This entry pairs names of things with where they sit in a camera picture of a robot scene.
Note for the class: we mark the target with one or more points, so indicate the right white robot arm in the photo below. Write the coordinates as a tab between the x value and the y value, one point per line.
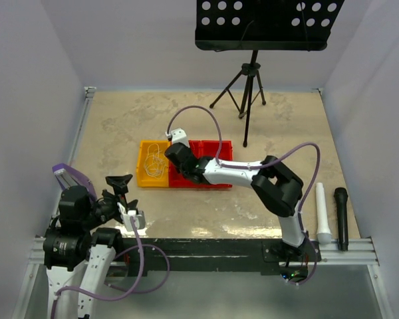
277	187

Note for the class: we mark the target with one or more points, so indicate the white cylinder post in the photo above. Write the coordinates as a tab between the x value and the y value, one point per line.
324	235

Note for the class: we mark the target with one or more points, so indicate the aluminium rail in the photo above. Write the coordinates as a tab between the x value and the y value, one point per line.
360	252
89	92

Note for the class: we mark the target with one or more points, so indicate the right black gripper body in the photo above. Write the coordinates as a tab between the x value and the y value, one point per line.
184	172

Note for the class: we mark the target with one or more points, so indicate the purple holder block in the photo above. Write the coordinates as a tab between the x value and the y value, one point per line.
68	176

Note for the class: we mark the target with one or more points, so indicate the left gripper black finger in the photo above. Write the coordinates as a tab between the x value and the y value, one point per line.
131	205
119	184

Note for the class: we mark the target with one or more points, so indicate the yellow plastic bin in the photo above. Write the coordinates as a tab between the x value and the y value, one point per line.
152	165

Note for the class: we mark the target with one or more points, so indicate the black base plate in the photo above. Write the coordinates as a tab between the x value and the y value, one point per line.
265	256

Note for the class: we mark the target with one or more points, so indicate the aluminium front rail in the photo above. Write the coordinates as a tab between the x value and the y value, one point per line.
360	252

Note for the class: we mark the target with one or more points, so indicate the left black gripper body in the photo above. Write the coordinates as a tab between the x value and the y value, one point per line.
104	209

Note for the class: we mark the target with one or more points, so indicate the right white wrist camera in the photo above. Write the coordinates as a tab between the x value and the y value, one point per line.
178	136

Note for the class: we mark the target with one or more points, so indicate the black music stand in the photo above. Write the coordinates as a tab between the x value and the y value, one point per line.
277	25

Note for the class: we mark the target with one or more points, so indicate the black cylinder post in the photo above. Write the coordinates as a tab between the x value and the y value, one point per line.
340	199

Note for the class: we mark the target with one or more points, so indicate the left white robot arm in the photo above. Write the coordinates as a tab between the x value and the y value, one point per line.
79	249

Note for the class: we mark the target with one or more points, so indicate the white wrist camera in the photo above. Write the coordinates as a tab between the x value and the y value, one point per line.
133	219
178	136

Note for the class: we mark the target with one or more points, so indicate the aluminium left rail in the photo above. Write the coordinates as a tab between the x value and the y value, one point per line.
89	92

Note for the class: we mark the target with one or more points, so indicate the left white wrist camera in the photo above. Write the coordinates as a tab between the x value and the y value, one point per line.
133	219

